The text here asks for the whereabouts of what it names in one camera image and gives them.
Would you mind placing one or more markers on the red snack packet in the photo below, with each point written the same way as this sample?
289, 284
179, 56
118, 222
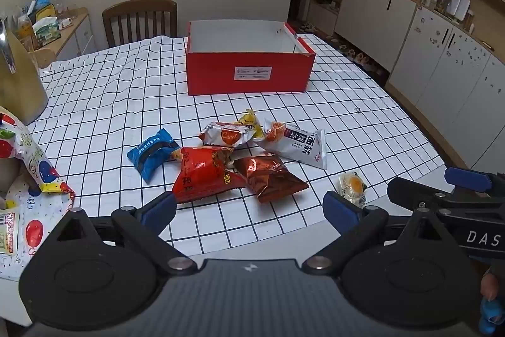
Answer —
201, 175

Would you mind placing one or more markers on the white packet with red label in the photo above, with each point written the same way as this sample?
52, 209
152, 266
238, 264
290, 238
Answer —
8, 232

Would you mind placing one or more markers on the white and orange snack packet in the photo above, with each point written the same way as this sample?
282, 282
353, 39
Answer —
225, 135

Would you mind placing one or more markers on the brown paper bag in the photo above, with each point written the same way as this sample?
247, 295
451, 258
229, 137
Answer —
19, 84

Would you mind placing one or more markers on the wooden chair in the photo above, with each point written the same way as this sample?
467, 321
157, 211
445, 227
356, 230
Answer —
138, 19

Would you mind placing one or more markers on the person's right hand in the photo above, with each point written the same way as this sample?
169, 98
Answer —
489, 287

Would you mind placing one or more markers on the balloon print gift bag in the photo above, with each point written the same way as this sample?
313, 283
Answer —
29, 179

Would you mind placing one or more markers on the white tall cabinet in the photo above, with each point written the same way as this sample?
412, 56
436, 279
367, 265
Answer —
453, 64

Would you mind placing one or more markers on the green tissue box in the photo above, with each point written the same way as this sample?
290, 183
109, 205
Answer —
47, 30

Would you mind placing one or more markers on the long white snack packet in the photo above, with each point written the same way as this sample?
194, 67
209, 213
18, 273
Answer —
300, 145

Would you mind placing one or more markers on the small clear pastry packet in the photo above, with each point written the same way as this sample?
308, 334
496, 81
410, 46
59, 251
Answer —
353, 187

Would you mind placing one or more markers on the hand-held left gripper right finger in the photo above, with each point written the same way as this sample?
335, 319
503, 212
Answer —
339, 212

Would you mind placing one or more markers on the yellow snack packet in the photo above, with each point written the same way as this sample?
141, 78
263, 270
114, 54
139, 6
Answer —
252, 123

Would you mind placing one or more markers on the brown snack packet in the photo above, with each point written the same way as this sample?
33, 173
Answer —
268, 177

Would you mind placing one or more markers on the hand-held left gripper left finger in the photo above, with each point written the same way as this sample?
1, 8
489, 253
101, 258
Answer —
159, 212

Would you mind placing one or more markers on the red cardboard box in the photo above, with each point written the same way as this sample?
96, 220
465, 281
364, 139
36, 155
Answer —
248, 60

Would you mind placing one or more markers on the wooden side cabinet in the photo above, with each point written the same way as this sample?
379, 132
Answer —
75, 31

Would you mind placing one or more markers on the blue snack packet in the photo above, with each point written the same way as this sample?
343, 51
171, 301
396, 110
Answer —
152, 153

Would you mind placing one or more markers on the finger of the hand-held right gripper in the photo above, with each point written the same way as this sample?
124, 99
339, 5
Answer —
467, 179
410, 191

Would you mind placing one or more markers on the row of shoes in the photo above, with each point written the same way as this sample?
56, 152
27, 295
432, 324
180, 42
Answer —
355, 52

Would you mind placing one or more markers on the black and white checked tablecloth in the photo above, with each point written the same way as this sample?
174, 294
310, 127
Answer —
118, 92

